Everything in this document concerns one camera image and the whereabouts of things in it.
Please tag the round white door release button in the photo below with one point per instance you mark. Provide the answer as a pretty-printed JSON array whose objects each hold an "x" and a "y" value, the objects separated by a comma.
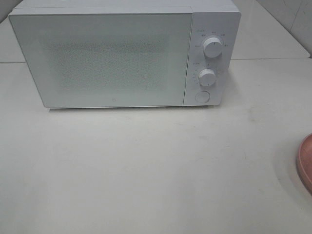
[{"x": 202, "y": 97}]

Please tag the lower white timer knob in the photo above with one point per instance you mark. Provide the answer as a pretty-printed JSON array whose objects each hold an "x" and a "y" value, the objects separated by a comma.
[{"x": 207, "y": 77}]

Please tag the pink round plate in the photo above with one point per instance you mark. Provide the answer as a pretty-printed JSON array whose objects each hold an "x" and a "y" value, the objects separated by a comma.
[{"x": 304, "y": 162}]

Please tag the white microwave door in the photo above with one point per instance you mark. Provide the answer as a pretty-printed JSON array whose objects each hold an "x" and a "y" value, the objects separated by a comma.
[{"x": 90, "y": 61}]

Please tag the upper white power knob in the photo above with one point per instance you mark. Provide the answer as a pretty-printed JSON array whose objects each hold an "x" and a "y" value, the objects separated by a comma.
[{"x": 212, "y": 47}]

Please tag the white microwave oven body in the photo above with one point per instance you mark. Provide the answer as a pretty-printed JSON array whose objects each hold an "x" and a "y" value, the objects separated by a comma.
[{"x": 219, "y": 18}]

